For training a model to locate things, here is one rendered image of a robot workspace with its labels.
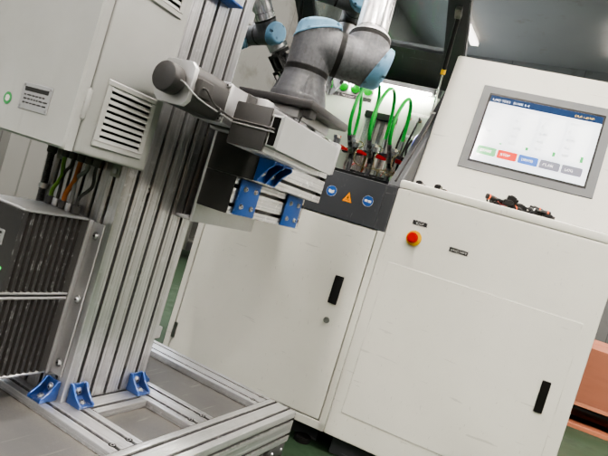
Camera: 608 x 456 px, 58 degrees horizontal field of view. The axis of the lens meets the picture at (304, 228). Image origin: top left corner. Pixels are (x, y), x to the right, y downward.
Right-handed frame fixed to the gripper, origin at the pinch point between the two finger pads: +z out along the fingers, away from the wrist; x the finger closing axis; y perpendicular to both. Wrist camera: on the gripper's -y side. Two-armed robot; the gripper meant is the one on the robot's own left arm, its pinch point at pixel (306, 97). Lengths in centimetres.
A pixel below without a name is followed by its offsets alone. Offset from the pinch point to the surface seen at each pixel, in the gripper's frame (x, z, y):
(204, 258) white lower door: -20, 35, 61
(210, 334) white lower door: -17, 60, 75
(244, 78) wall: -345, -14, -211
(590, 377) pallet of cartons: 4, 227, -104
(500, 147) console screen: 51, 45, -32
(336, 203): 21.8, 34.7, 25.3
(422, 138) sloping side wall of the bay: 29.9, 32.1, -18.9
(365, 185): 30.5, 32.9, 16.8
